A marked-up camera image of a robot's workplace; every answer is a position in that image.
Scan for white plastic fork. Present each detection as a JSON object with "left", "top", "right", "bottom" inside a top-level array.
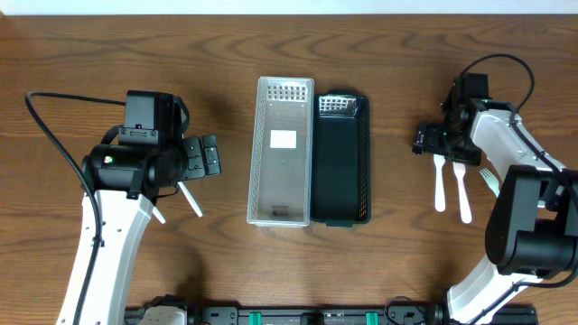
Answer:
[
  {"left": 433, "top": 154, "right": 446, "bottom": 212},
  {"left": 452, "top": 162, "right": 472, "bottom": 224}
]

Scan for pale green plastic fork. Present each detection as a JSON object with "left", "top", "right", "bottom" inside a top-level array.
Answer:
[{"left": 479, "top": 168, "right": 499, "bottom": 197}]

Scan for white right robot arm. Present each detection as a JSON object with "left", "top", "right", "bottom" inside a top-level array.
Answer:
[{"left": 412, "top": 98, "right": 577, "bottom": 324}]

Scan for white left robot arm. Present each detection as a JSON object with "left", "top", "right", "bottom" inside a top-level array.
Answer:
[{"left": 57, "top": 135, "right": 221, "bottom": 324}]

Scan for clear perforated plastic basket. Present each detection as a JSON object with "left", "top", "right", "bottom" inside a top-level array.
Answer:
[{"left": 247, "top": 77, "right": 314, "bottom": 228}]

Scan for black perforated plastic basket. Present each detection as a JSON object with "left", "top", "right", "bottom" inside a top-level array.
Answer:
[{"left": 311, "top": 89, "right": 371, "bottom": 228}]

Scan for white plastic utensil handle upper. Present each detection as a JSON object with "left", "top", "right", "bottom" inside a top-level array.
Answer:
[{"left": 177, "top": 181, "right": 203, "bottom": 218}]

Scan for white plastic utensil handle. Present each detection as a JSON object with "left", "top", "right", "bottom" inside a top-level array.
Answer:
[
  {"left": 153, "top": 207, "right": 166, "bottom": 224},
  {"left": 177, "top": 181, "right": 203, "bottom": 218}
]

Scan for white plastic utensil handle lower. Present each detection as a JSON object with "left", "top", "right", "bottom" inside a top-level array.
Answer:
[{"left": 153, "top": 207, "right": 166, "bottom": 224}]

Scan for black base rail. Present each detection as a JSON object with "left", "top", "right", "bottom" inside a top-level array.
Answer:
[{"left": 124, "top": 295, "right": 541, "bottom": 325}]

